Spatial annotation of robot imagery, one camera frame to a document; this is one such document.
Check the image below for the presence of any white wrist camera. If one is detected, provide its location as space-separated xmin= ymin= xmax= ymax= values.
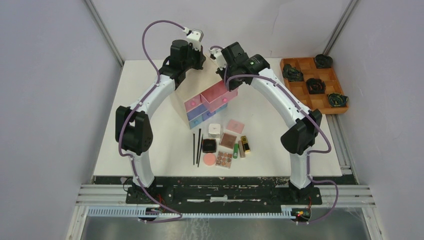
xmin=208 ymin=46 xmax=226 ymax=62
xmin=183 ymin=27 xmax=204 ymax=43

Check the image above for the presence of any green lipstick tube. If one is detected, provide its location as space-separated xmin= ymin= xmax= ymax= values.
xmin=232 ymin=143 xmax=239 ymax=159

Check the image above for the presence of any white slotted cable duct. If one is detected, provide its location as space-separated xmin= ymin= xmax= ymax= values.
xmin=86 ymin=205 xmax=293 ymax=220

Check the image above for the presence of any cream drawer organizer cabinet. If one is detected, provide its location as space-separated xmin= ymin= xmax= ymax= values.
xmin=183 ymin=100 xmax=229 ymax=129

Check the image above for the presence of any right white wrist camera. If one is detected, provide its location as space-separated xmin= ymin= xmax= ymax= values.
xmin=208 ymin=46 xmax=226 ymax=62

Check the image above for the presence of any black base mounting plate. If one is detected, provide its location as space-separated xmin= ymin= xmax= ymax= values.
xmin=125 ymin=183 xmax=323 ymax=206

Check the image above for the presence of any dark rolled cloth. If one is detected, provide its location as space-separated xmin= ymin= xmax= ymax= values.
xmin=327 ymin=92 xmax=349 ymax=108
xmin=305 ymin=78 xmax=326 ymax=95
xmin=282 ymin=64 xmax=304 ymax=82
xmin=313 ymin=54 xmax=334 ymax=69

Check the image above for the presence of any rose gold lipstick tube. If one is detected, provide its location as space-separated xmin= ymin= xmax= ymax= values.
xmin=238 ymin=140 xmax=246 ymax=159

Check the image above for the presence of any eyeshadow palette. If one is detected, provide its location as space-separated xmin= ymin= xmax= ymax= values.
xmin=215 ymin=151 xmax=233 ymax=169

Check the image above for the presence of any orange wooden compartment tray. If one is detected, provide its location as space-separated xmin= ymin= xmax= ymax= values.
xmin=280 ymin=57 xmax=349 ymax=115

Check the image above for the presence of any dark rolled cloth left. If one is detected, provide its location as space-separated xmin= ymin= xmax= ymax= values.
xmin=282 ymin=64 xmax=304 ymax=82

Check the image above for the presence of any dark rolled cloth middle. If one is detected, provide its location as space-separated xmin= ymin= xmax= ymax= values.
xmin=305 ymin=78 xmax=326 ymax=95

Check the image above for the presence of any dark rolled cloth back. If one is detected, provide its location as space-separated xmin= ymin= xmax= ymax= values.
xmin=313 ymin=54 xmax=334 ymax=69

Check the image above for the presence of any pink round powder puff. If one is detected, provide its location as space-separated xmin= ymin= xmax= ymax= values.
xmin=203 ymin=153 xmax=217 ymax=166

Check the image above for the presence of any dark rolled cloth front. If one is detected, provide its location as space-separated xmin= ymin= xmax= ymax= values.
xmin=327 ymin=92 xmax=349 ymax=108

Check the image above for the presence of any white cube makeup box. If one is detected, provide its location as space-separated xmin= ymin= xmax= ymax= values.
xmin=208 ymin=123 xmax=222 ymax=139

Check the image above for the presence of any black square compact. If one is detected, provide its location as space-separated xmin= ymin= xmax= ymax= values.
xmin=202 ymin=138 xmax=217 ymax=154

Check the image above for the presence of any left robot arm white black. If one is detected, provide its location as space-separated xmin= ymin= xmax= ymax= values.
xmin=115 ymin=39 xmax=206 ymax=204

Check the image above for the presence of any brown square blush compact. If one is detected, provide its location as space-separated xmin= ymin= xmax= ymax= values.
xmin=219 ymin=133 xmax=237 ymax=149

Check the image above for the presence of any pink drawer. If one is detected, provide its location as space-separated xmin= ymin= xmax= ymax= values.
xmin=184 ymin=94 xmax=203 ymax=113
xmin=200 ymin=81 xmax=238 ymax=112

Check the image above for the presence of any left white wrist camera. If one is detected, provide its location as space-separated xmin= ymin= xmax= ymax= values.
xmin=183 ymin=27 xmax=204 ymax=43

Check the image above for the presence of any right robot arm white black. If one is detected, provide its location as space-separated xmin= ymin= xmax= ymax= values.
xmin=209 ymin=42 xmax=323 ymax=204

